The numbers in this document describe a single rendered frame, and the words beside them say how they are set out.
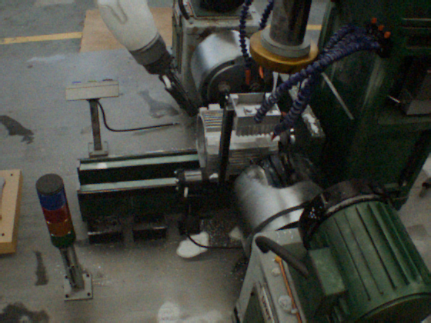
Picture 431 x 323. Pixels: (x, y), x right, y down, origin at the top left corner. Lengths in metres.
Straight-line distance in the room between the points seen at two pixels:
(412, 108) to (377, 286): 0.68
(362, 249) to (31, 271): 0.93
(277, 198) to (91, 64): 1.26
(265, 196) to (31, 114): 1.08
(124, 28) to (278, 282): 0.66
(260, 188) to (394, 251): 0.43
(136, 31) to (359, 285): 0.74
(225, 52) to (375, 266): 0.93
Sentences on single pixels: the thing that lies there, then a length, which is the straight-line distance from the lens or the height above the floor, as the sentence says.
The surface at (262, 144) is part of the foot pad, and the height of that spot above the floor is 1.07.
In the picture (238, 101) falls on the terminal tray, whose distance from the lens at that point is 1.33.
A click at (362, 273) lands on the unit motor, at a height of 1.34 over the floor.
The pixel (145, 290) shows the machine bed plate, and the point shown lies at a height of 0.80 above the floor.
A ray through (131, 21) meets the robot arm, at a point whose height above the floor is 1.41.
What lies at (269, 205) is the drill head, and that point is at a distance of 1.04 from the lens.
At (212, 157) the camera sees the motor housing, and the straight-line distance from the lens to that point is 1.26.
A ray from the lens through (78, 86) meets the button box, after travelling 1.47.
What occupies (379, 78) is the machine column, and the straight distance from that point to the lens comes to 1.15.
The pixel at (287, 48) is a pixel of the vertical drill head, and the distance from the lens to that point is 1.15.
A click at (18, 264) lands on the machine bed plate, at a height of 0.80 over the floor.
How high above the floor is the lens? 1.91
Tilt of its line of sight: 44 degrees down
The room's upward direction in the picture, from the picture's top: 6 degrees clockwise
